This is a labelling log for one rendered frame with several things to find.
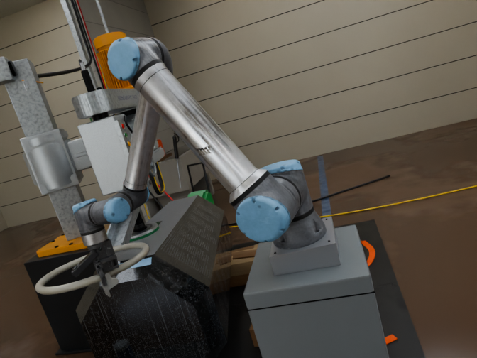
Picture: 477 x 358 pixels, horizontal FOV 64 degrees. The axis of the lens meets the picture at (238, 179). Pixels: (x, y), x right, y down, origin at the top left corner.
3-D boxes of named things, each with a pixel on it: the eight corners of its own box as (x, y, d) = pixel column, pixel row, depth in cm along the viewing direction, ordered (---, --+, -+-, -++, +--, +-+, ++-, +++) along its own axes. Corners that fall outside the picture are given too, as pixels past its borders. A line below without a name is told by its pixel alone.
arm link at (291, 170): (317, 198, 136) (304, 151, 132) (306, 219, 121) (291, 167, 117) (277, 204, 143) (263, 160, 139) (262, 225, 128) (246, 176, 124)
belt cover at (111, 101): (125, 116, 303) (118, 96, 299) (156, 108, 301) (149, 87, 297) (72, 129, 210) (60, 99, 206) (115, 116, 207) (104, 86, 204)
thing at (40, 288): (71, 262, 197) (69, 257, 197) (162, 239, 193) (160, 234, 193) (11, 307, 149) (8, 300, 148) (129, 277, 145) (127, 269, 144)
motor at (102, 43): (116, 96, 297) (98, 44, 288) (153, 85, 294) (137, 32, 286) (102, 97, 269) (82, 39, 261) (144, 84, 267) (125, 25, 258)
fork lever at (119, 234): (125, 190, 255) (123, 183, 253) (153, 182, 254) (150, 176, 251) (97, 257, 194) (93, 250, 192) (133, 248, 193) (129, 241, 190)
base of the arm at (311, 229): (320, 218, 144) (313, 194, 142) (331, 238, 125) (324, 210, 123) (271, 233, 145) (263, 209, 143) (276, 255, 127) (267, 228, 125)
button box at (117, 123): (133, 167, 224) (117, 120, 218) (138, 166, 224) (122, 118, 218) (130, 170, 216) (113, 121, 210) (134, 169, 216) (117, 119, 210)
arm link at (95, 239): (81, 237, 142) (79, 234, 151) (86, 249, 143) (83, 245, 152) (106, 229, 146) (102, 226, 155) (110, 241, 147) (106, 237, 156)
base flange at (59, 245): (34, 258, 273) (32, 252, 272) (75, 231, 319) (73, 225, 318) (93, 246, 260) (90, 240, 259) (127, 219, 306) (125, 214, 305)
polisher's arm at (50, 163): (28, 190, 260) (14, 154, 255) (41, 182, 293) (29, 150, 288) (136, 157, 274) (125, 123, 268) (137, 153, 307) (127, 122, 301)
